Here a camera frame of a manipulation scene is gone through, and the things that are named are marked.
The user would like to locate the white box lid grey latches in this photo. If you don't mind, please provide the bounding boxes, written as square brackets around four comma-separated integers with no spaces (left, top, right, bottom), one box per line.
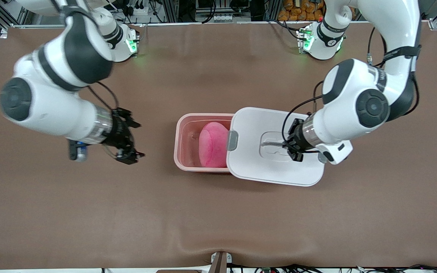
[226,107,325,187]

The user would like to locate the pink plush toy with eyes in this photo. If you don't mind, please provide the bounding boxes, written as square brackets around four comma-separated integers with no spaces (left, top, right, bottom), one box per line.
[199,121,230,168]

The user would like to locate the pink translucent plastic box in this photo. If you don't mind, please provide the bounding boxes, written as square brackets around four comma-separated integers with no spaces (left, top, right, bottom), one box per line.
[174,113,236,173]

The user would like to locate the brown table mat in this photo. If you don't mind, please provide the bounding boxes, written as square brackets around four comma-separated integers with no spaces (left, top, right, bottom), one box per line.
[0,21,437,270]

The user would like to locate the white power strip with plugs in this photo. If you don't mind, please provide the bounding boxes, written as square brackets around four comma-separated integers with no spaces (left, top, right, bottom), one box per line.
[122,0,151,16]

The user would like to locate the orange bread pile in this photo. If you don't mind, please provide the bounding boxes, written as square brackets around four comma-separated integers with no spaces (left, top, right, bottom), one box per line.
[278,0,325,21]

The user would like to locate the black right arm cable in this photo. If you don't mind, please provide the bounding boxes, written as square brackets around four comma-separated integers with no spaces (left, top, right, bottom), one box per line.
[87,81,121,111]

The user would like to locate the metal table edge bracket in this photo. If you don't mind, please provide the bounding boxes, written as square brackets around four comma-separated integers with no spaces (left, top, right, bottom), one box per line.
[210,251,233,273]

